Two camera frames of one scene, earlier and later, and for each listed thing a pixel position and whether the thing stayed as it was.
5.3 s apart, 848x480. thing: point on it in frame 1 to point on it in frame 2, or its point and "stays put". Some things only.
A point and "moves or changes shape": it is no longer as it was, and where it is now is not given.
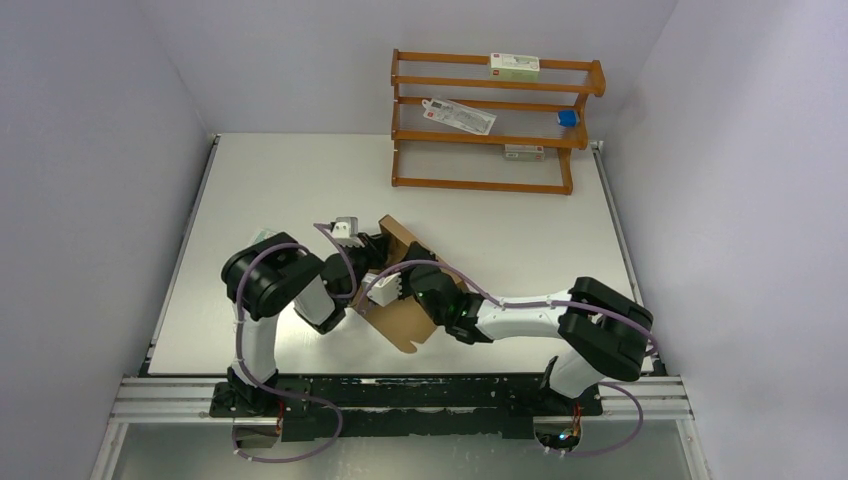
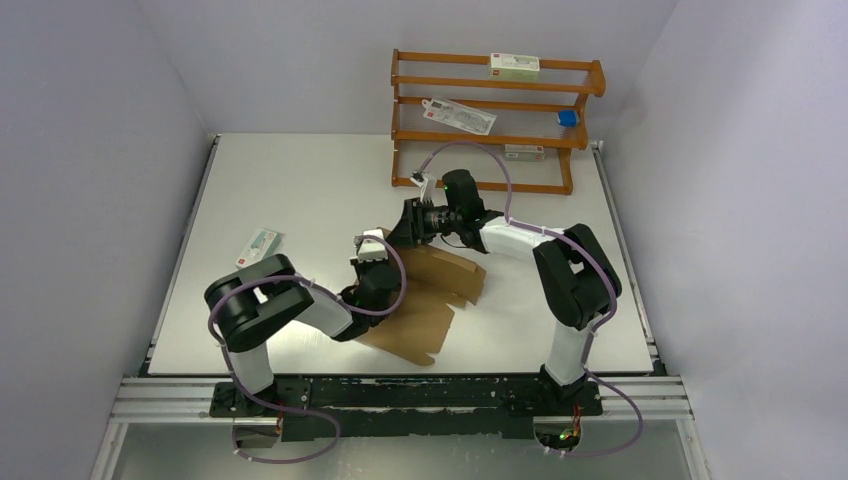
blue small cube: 568,118 stays put
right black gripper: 414,253 to 411,225
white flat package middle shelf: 477,122 stays put
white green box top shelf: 514,67 stays put
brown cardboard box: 403,320 moves or changes shape
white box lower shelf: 528,153 stays put
